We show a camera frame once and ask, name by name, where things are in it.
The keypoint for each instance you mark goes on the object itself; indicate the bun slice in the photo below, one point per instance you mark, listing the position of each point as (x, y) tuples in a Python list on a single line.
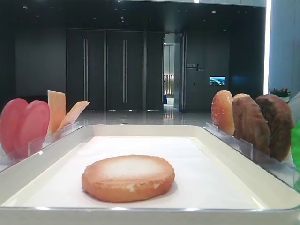
[(128, 178)]

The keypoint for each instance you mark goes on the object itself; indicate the right orange cheese slice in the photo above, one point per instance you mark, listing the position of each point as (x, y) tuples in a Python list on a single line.
[(73, 114)]

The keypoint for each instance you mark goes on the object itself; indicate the orange cheese slice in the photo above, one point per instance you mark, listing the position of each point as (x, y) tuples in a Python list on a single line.
[(73, 114), (57, 106)]

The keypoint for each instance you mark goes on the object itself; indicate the left orange cheese slice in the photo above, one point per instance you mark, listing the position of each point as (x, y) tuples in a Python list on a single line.
[(57, 106)]

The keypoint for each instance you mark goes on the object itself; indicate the left brown meat patty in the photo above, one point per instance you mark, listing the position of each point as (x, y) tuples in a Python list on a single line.
[(250, 124)]

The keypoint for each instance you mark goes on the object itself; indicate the right dark meat patty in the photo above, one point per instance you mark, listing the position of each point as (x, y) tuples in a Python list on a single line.
[(279, 117)]

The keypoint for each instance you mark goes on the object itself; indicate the left red tomato slice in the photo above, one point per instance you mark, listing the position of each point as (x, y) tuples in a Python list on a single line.
[(9, 119)]

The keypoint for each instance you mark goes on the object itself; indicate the green lettuce leaf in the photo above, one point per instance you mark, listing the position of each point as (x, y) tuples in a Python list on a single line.
[(295, 151)]

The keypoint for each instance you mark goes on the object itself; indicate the dark double door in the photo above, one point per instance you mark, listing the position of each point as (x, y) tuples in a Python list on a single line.
[(115, 69)]

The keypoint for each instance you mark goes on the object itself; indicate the left seeded bun half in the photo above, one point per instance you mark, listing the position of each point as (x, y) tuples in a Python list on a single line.
[(222, 111)]

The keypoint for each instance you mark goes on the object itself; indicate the white rectangular metal tray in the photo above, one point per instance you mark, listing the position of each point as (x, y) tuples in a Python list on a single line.
[(214, 184)]

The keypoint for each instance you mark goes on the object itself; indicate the green potted plant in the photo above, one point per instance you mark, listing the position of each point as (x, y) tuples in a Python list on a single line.
[(283, 92)]

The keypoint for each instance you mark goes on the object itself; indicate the left clear acrylic rack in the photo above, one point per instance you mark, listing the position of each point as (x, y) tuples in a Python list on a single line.
[(34, 146)]

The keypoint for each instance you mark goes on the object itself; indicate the clear acrylic rack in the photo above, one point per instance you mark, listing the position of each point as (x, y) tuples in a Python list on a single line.
[(34, 146), (286, 170)]

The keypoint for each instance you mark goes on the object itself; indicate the right clear acrylic rack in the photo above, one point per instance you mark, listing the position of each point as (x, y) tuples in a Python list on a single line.
[(286, 170)]

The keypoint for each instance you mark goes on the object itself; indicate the small wall display screen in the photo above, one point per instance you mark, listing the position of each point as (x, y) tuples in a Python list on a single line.
[(217, 80)]

